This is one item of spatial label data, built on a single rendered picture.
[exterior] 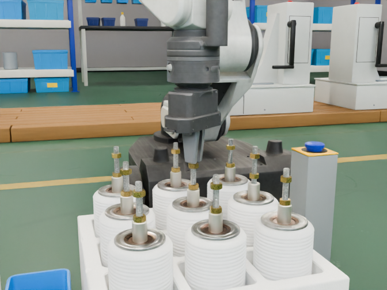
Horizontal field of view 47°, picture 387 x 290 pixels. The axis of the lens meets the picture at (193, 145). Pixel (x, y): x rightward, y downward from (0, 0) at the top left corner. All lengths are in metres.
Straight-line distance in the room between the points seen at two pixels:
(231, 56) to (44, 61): 4.28
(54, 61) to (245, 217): 4.68
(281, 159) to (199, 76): 0.67
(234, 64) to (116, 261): 0.71
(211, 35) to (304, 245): 0.35
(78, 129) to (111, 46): 6.50
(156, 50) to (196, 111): 8.50
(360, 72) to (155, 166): 2.40
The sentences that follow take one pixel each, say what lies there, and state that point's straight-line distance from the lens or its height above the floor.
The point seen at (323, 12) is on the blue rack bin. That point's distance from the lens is 6.30.
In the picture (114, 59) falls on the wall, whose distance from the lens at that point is 9.10.
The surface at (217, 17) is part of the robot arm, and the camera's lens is 0.71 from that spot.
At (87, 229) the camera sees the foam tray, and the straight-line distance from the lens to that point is 0.91.
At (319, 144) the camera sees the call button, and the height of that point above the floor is 0.33.
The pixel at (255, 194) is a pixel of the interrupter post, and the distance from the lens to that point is 0.84.
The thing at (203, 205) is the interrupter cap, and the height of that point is 0.25.
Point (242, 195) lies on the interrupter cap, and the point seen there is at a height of 0.25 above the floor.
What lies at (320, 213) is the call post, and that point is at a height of 0.19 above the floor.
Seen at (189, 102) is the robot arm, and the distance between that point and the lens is 0.72.
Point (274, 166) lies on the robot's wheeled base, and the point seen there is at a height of 0.19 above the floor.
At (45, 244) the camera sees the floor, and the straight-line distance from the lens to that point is 1.32.
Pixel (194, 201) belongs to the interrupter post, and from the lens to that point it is 0.80.
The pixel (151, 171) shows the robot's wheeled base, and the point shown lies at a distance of 1.22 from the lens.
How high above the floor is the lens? 0.53
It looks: 13 degrees down
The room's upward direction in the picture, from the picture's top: straight up
